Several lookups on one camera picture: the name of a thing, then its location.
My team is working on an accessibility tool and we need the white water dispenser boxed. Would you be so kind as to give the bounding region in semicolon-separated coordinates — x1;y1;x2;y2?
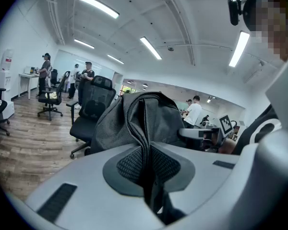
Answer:
0;48;15;120

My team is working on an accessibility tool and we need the person's right forearm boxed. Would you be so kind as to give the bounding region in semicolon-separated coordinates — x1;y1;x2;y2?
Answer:
218;138;239;155

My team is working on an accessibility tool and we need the yellow cloth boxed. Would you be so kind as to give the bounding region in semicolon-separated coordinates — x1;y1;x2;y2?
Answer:
44;91;58;101

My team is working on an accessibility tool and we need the black head-mounted camera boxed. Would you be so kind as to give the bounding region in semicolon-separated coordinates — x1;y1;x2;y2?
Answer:
227;0;246;26

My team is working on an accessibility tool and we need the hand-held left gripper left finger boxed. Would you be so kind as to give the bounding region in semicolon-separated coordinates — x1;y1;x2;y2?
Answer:
25;143;168;230

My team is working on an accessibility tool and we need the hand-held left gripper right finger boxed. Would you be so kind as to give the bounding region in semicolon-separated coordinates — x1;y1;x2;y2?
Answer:
150;141;241;217

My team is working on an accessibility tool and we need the long ceiling light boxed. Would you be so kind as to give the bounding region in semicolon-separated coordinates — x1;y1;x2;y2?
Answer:
73;38;95;50
228;30;251;68
139;36;163;60
76;0;120;19
107;54;125;65

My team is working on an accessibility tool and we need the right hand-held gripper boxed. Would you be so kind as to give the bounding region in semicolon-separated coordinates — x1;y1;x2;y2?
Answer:
178;114;234;153

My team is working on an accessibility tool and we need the black mesh chair with headrest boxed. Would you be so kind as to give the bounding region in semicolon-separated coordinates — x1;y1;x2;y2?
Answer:
66;75;117;160

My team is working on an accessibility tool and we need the white table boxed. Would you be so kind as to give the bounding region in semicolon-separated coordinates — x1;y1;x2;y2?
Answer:
17;72;40;100

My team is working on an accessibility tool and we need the dark grey fabric bag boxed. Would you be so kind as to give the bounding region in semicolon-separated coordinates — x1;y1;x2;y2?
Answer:
90;91;189;226

